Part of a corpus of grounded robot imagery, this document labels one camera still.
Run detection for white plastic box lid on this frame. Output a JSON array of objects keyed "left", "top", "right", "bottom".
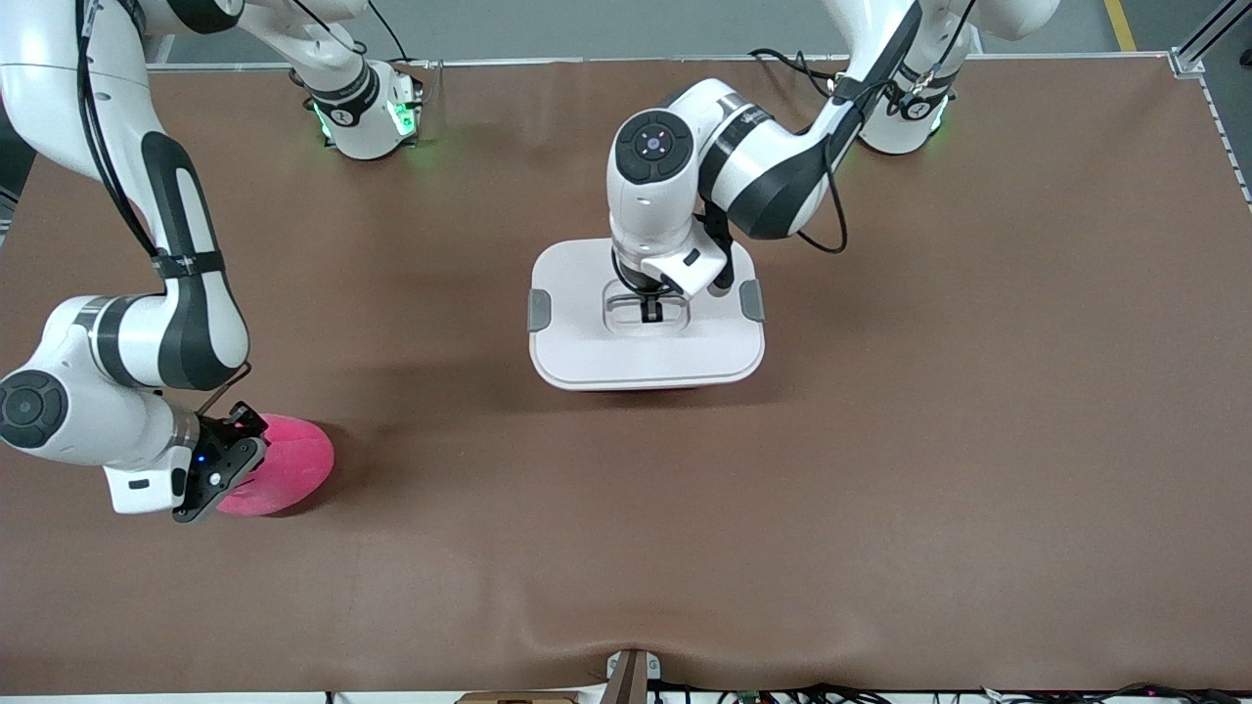
[{"left": 528, "top": 238, "right": 767, "bottom": 392}]

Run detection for pink plush toy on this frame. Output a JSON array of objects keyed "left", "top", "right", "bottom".
[{"left": 215, "top": 414, "right": 336, "bottom": 518}]

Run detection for brown table mat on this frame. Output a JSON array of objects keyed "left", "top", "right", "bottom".
[{"left": 0, "top": 56, "right": 1252, "bottom": 697}]

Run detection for perforated metal edge strip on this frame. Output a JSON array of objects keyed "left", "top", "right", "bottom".
[{"left": 1195, "top": 73, "right": 1252, "bottom": 212}]

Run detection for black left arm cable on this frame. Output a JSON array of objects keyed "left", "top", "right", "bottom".
[{"left": 794, "top": 98, "right": 851, "bottom": 256}]

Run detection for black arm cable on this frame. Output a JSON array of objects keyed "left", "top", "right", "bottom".
[
  {"left": 794, "top": 98, "right": 851, "bottom": 256},
  {"left": 76, "top": 0, "right": 254, "bottom": 418}
]

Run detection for aluminium table edge rail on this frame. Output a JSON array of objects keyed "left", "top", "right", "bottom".
[{"left": 147, "top": 51, "right": 1175, "bottom": 74}]

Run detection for black left base cables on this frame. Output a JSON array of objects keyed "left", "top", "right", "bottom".
[{"left": 747, "top": 46, "right": 848, "bottom": 105}]

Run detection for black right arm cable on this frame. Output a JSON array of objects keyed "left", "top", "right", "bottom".
[{"left": 76, "top": 0, "right": 254, "bottom": 418}]

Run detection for metal table edge bracket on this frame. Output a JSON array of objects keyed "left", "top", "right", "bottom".
[{"left": 605, "top": 649, "right": 662, "bottom": 704}]

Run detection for black right base cable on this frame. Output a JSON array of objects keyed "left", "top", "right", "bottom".
[{"left": 364, "top": 0, "right": 414, "bottom": 67}]

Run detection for aluminium frame profile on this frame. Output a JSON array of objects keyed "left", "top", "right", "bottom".
[{"left": 1179, "top": 0, "right": 1252, "bottom": 62}]

